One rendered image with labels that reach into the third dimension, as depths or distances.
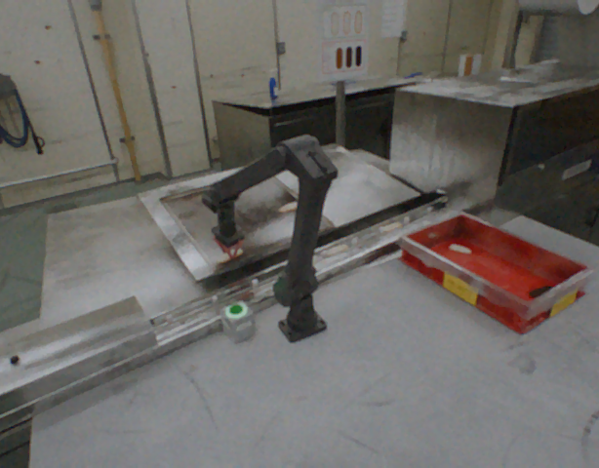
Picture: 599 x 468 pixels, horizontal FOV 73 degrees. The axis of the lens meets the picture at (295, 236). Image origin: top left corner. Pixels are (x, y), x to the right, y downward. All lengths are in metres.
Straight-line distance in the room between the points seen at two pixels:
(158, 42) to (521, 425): 4.26
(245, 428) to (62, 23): 4.21
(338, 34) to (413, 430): 1.90
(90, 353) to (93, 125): 3.84
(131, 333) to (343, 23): 1.83
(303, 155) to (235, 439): 0.62
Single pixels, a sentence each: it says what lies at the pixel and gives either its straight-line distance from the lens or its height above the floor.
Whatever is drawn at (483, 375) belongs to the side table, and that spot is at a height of 0.82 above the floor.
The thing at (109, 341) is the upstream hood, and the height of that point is 0.92.
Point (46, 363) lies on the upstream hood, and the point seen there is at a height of 0.92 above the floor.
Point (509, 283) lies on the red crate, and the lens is 1.45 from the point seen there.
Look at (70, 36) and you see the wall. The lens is 4.70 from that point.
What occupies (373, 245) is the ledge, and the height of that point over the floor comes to 0.86.
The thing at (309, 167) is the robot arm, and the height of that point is 1.32.
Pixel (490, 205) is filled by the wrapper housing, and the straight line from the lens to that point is 1.70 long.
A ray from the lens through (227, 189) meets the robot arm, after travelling 1.16.
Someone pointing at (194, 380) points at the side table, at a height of 0.82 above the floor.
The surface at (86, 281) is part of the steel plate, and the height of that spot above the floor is 0.82.
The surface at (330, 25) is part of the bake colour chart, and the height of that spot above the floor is 1.54.
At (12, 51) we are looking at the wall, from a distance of 4.66.
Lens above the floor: 1.60
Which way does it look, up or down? 29 degrees down
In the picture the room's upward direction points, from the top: 3 degrees counter-clockwise
